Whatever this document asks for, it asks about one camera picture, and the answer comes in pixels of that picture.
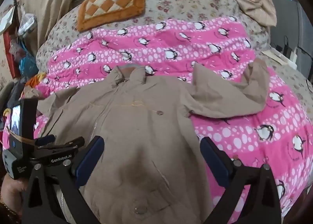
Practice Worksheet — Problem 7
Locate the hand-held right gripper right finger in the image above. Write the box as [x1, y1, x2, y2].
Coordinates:
[200, 137, 282, 224]

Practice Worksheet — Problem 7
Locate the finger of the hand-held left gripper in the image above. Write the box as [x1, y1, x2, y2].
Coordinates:
[35, 135, 55, 146]
[30, 137, 85, 166]

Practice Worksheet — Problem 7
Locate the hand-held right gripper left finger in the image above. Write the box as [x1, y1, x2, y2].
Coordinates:
[23, 136, 105, 224]

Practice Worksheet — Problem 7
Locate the khaki jacket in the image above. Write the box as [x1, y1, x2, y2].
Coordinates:
[37, 59, 269, 224]

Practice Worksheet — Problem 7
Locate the person's left hand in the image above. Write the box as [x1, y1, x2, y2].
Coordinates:
[0, 177, 25, 213]

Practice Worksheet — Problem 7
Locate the orange cloth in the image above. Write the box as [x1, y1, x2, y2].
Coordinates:
[26, 72, 47, 87]

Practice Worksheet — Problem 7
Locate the white plastic bag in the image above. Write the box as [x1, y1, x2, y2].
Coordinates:
[18, 14, 37, 36]

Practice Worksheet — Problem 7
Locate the wooden board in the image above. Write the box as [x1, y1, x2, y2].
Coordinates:
[262, 49, 294, 64]

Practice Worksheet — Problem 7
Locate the pink penguin print blanket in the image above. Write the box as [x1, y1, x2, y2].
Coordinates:
[22, 16, 310, 220]

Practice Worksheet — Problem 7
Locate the orange checkered cushion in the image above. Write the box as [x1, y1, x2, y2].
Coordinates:
[77, 0, 148, 32]

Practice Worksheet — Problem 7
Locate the grey cabinet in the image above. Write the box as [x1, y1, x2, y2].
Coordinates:
[271, 0, 313, 51]

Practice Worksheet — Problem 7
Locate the floral bed sheet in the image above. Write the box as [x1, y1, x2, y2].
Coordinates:
[35, 0, 313, 127]

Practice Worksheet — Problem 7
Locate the red wooden frame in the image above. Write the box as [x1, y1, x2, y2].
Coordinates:
[4, 28, 20, 78]

